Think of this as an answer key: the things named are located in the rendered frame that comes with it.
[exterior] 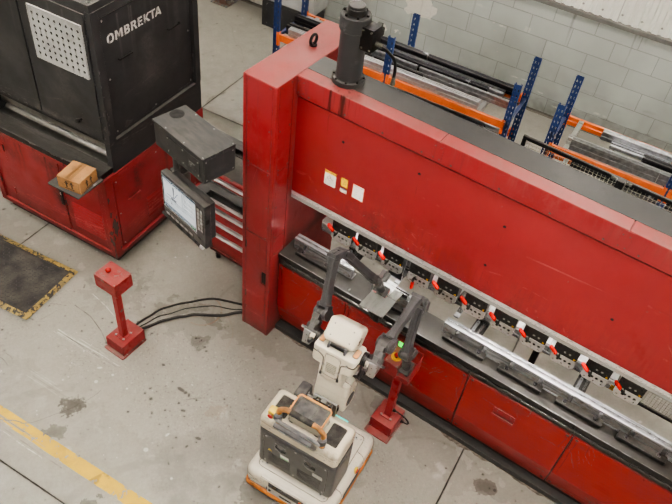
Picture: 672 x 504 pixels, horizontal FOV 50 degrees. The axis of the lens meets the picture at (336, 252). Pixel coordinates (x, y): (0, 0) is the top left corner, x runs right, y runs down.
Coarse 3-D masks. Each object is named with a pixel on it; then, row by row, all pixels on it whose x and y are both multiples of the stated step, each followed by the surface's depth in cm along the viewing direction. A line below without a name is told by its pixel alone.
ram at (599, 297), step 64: (320, 128) 435; (320, 192) 469; (384, 192) 435; (448, 192) 406; (448, 256) 435; (512, 256) 406; (576, 256) 380; (576, 320) 406; (640, 320) 380; (640, 384) 405
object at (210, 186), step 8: (200, 184) 508; (208, 184) 508; (216, 184) 509; (208, 192) 508; (216, 192) 503; (224, 192) 504; (224, 200) 508; (232, 200) 499; (240, 200) 500; (232, 208) 503; (240, 208) 503
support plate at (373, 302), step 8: (368, 296) 478; (376, 296) 479; (392, 296) 480; (400, 296) 481; (360, 304) 473; (368, 304) 473; (376, 304) 474; (384, 304) 475; (392, 304) 475; (376, 312) 469; (384, 312) 470
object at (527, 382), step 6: (498, 366) 460; (504, 366) 461; (504, 372) 459; (510, 372) 458; (516, 372) 458; (516, 378) 455; (522, 378) 456; (528, 378) 456; (522, 384) 455; (528, 384) 453; (534, 390) 452; (540, 390) 451
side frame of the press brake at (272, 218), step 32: (320, 32) 455; (256, 64) 422; (288, 64) 425; (256, 96) 421; (288, 96) 422; (256, 128) 437; (288, 128) 441; (256, 160) 454; (288, 160) 461; (256, 192) 473; (288, 192) 482; (256, 224) 493; (288, 224) 507; (320, 224) 557; (256, 256) 515; (256, 288) 539; (256, 320) 567
